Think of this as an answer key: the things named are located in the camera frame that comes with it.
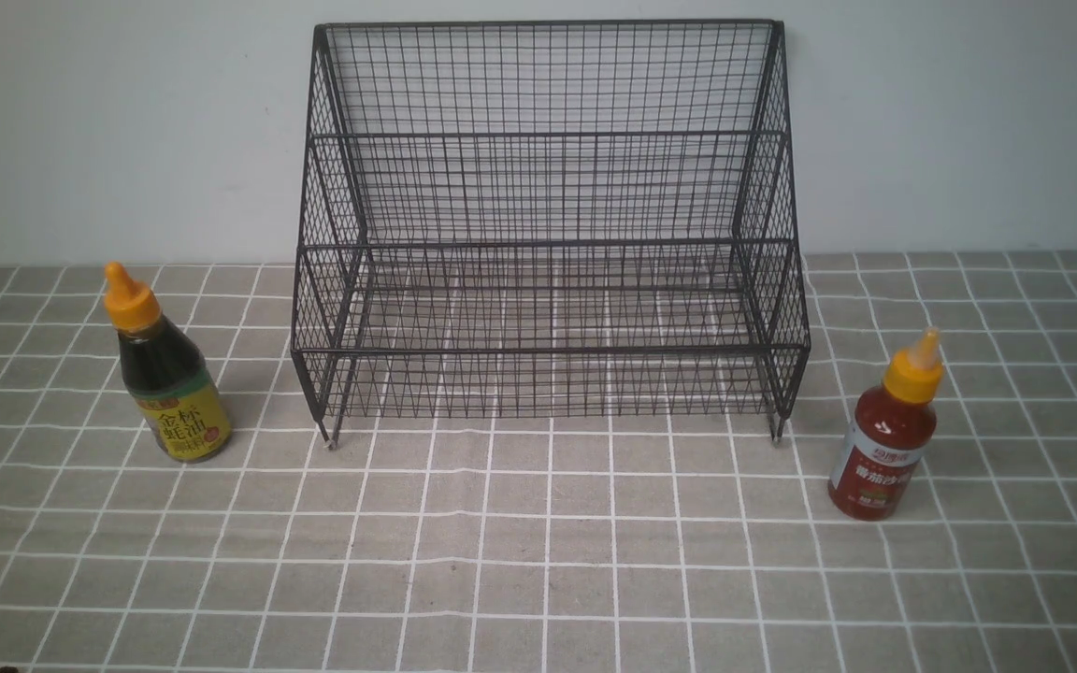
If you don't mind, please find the dark oyster sauce bottle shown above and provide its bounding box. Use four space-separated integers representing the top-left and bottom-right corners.
103 263 232 463

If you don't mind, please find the red tomato sauce bottle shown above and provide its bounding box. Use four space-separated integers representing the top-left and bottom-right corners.
826 327 945 523

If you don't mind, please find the black wire mesh shelf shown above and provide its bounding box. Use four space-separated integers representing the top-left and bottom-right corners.
290 18 811 446

